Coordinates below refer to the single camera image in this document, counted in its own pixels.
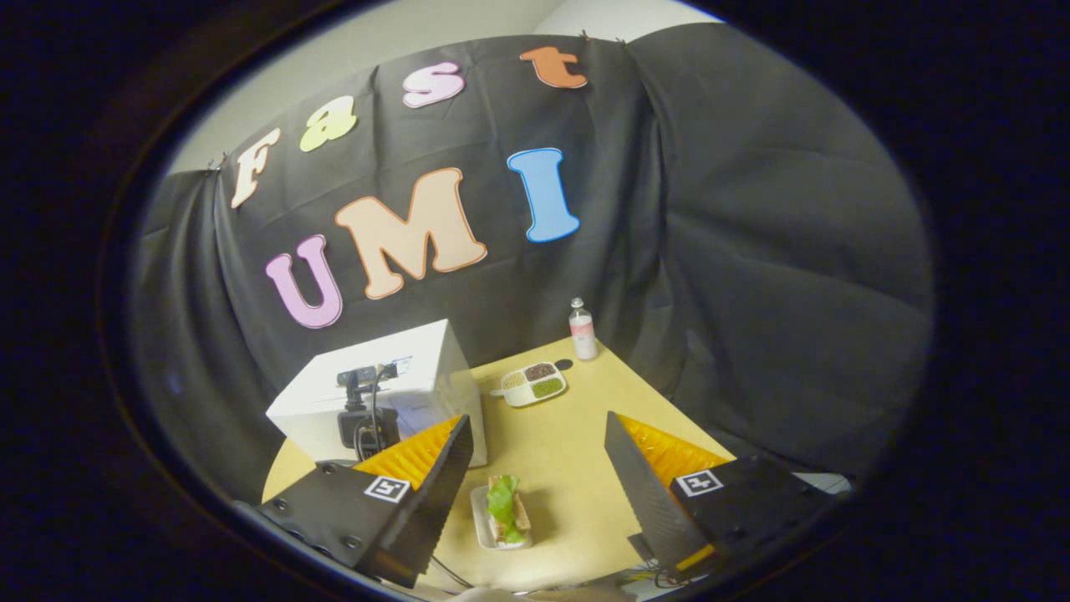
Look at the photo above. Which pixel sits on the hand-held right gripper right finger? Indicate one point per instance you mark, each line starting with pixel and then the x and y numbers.
pixel 648 502

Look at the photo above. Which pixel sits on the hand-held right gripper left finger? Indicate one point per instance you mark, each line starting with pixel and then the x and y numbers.
pixel 435 502

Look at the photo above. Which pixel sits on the sandwich with lettuce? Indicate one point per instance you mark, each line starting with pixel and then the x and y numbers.
pixel 506 506

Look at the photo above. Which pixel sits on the white microwave oven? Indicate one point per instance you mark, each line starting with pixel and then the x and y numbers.
pixel 426 359

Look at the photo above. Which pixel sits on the small white ribbed tray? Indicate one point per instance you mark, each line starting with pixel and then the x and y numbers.
pixel 481 522

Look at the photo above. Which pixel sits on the white divided dish with grains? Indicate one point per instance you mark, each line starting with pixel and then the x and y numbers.
pixel 535 385

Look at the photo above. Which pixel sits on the small clear bottle pink label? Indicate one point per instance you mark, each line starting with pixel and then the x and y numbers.
pixel 583 334

